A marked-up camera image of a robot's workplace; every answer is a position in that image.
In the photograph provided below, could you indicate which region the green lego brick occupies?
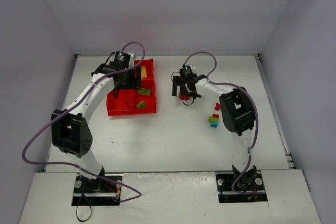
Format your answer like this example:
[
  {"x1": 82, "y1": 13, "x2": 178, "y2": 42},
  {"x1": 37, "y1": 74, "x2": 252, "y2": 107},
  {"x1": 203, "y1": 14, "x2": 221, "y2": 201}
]
[{"x1": 138, "y1": 88, "x2": 151, "y2": 96}]

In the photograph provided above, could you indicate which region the yellow long lego brick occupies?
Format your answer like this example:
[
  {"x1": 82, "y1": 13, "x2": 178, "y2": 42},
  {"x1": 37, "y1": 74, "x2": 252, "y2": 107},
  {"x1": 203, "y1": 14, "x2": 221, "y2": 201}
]
[{"x1": 141, "y1": 66, "x2": 147, "y2": 78}]

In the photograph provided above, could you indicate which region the small green lego piece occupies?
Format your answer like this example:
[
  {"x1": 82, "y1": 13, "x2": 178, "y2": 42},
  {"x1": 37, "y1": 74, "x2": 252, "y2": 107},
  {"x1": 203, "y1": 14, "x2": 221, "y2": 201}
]
[{"x1": 135, "y1": 101, "x2": 147, "y2": 109}]

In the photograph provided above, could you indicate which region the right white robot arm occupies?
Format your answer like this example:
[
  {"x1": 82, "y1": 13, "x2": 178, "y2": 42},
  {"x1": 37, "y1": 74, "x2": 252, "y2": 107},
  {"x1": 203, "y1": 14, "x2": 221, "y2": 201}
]
[{"x1": 171, "y1": 65, "x2": 259, "y2": 178}]

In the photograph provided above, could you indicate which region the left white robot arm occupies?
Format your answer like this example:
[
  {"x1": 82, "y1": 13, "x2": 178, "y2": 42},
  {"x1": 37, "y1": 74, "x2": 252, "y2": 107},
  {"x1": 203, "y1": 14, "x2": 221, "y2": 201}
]
[{"x1": 51, "y1": 51, "x2": 141, "y2": 180}]

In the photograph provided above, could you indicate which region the red four-compartment bin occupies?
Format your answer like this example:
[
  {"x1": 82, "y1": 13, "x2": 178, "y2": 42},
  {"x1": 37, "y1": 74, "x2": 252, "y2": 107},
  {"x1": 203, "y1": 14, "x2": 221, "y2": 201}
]
[{"x1": 106, "y1": 59, "x2": 157, "y2": 116}]

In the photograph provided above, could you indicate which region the red lego with blue brick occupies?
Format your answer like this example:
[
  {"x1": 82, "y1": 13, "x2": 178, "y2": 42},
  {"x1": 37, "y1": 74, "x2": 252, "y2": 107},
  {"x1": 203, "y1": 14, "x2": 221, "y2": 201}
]
[{"x1": 215, "y1": 103, "x2": 221, "y2": 111}]

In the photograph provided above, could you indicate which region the green red blue lego cluster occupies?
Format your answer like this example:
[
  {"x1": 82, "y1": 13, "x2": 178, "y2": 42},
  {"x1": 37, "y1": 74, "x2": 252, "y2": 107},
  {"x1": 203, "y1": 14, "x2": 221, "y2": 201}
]
[{"x1": 208, "y1": 114, "x2": 219, "y2": 128}]

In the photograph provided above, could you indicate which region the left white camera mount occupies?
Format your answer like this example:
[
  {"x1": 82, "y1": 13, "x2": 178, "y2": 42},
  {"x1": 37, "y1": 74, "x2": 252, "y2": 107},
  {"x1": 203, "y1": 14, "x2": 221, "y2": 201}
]
[{"x1": 129, "y1": 52, "x2": 137, "y2": 66}]

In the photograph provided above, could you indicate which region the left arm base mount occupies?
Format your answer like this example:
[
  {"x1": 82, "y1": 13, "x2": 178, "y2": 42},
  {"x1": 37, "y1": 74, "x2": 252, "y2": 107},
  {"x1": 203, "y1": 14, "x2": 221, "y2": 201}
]
[{"x1": 71, "y1": 174, "x2": 122, "y2": 206}]

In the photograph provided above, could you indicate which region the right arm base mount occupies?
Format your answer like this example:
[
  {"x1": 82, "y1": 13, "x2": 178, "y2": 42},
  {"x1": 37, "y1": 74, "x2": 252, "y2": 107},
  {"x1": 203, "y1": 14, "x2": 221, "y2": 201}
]
[{"x1": 215, "y1": 172, "x2": 268, "y2": 204}]

